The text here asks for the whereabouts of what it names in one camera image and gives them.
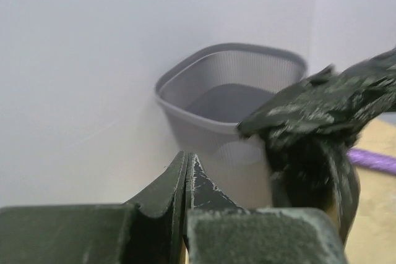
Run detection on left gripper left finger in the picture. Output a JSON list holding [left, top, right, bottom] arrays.
[[1, 151, 188, 263]]

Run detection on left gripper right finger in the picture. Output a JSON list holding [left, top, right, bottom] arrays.
[[186, 155, 348, 263]]

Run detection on black plastic trash bag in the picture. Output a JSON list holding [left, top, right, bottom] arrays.
[[236, 49, 395, 241]]

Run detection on grey plastic trash bin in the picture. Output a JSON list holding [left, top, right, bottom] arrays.
[[155, 43, 307, 208]]

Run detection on purple glitter toy microphone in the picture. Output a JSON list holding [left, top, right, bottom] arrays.
[[348, 148, 396, 175]]

